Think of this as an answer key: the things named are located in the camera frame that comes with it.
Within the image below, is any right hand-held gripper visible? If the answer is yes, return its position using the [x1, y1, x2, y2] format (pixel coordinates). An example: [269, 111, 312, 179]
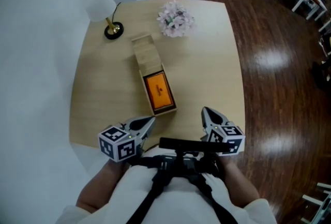
[200, 107, 246, 158]

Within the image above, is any person's left forearm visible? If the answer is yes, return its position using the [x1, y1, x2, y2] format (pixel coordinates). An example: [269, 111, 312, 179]
[76, 158, 131, 215]

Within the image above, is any black chest harness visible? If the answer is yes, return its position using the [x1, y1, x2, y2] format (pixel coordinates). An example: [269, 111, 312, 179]
[126, 149, 239, 224]

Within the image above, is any wooden container box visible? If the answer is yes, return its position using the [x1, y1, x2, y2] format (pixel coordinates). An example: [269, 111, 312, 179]
[138, 63, 178, 117]

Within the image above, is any white metal frame chair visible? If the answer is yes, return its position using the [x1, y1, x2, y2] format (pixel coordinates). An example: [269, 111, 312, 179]
[300, 182, 331, 224]

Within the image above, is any orange tissue pack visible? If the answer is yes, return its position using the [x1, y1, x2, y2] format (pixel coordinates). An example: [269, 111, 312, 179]
[143, 72, 175, 111]

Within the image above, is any black lamp cable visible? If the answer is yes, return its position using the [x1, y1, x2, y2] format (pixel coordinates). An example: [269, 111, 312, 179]
[112, 2, 122, 20]

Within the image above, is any person's right forearm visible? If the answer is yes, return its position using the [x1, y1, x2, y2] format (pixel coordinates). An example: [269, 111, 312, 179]
[216, 155, 261, 210]

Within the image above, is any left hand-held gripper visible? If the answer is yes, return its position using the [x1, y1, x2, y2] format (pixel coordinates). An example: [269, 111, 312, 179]
[98, 115, 156, 163]

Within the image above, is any wooden sliding lid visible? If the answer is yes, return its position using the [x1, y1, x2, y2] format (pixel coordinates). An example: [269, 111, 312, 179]
[131, 33, 163, 72]

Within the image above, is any person's white shirt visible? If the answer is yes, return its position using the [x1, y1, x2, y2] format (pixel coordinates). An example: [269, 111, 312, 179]
[55, 150, 278, 224]

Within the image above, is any black chest-mounted bar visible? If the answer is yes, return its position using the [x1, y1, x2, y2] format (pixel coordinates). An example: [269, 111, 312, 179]
[158, 137, 231, 154]

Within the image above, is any white shade brass table lamp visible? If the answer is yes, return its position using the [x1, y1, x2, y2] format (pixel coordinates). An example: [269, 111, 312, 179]
[83, 0, 125, 40]

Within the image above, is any pink flower bouquet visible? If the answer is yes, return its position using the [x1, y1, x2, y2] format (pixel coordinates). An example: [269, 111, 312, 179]
[156, 0, 197, 38]

